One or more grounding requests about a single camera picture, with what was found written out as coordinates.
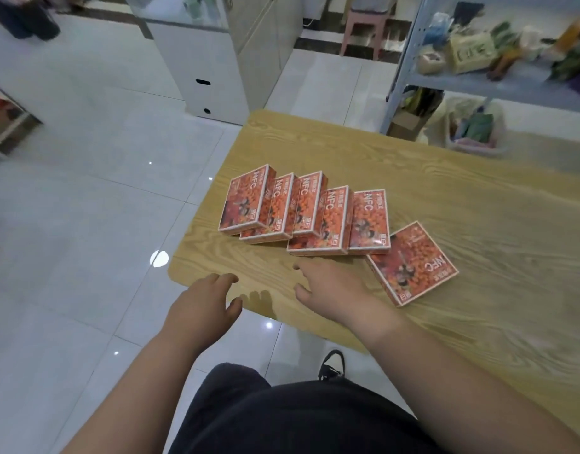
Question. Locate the person's right hand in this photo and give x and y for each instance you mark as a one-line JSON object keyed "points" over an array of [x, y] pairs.
{"points": [[342, 293]]}

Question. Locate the person's left hand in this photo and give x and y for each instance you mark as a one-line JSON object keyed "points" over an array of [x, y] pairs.
{"points": [[195, 316]]}

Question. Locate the person's left thumb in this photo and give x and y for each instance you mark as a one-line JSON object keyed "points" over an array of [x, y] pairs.
{"points": [[234, 309]]}

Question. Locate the person's right thumb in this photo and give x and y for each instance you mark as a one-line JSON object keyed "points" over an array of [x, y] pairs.
{"points": [[303, 294]]}

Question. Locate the person's left forearm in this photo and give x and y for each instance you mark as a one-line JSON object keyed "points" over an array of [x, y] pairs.
{"points": [[129, 397]]}

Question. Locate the person's right forearm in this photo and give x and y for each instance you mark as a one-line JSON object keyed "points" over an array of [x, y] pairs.
{"points": [[464, 392]]}

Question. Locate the group of orange printed boxes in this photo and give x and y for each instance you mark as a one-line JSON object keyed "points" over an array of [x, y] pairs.
{"points": [[318, 217]]}

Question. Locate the black and white shoe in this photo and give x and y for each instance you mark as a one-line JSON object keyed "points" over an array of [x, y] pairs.
{"points": [[332, 366]]}

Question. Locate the black shorts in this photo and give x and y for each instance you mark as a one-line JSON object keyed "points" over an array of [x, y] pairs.
{"points": [[294, 416]]}

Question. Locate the brown cardboard box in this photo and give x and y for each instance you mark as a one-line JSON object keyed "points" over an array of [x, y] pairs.
{"points": [[407, 125]]}

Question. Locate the white plastic basket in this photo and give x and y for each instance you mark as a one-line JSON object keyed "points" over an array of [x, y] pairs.
{"points": [[469, 146]]}

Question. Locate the green packet in basket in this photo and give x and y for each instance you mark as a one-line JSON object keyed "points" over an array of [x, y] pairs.
{"points": [[479, 127]]}

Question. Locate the white cabinet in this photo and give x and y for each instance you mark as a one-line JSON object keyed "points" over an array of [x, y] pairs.
{"points": [[223, 56]]}

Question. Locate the small round beige container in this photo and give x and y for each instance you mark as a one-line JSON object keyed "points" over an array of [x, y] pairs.
{"points": [[430, 62]]}

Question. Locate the pink plastic stool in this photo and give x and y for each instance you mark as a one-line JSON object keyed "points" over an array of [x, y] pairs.
{"points": [[365, 28]]}

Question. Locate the grey metal shelf rack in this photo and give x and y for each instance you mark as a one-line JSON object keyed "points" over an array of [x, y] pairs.
{"points": [[507, 82]]}

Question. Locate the beige carton with green print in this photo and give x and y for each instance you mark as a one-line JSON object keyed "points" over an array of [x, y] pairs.
{"points": [[472, 52]]}

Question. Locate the pale blue plastic bag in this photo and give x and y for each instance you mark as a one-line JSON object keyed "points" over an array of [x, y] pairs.
{"points": [[437, 29]]}

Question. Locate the white low shelf with red goods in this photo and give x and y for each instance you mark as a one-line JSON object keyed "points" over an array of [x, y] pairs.
{"points": [[6, 118]]}

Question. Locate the orange brown packet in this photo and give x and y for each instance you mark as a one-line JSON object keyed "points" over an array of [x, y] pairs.
{"points": [[503, 65]]}

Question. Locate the white bottle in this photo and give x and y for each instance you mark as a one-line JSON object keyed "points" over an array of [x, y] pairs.
{"points": [[531, 42]]}

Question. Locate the green packets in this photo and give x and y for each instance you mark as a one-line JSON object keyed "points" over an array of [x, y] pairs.
{"points": [[573, 63]]}

